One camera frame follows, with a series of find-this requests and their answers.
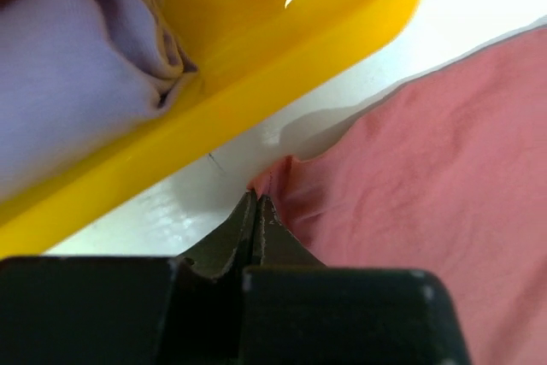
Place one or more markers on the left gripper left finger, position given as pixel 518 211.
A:
pixel 227 247

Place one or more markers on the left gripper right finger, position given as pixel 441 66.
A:
pixel 273 244

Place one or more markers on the salmon pink t-shirt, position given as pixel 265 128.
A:
pixel 448 174

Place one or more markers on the yellow plastic tray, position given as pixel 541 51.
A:
pixel 254 58

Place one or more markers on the rolled lilac t-shirt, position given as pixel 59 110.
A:
pixel 77 73

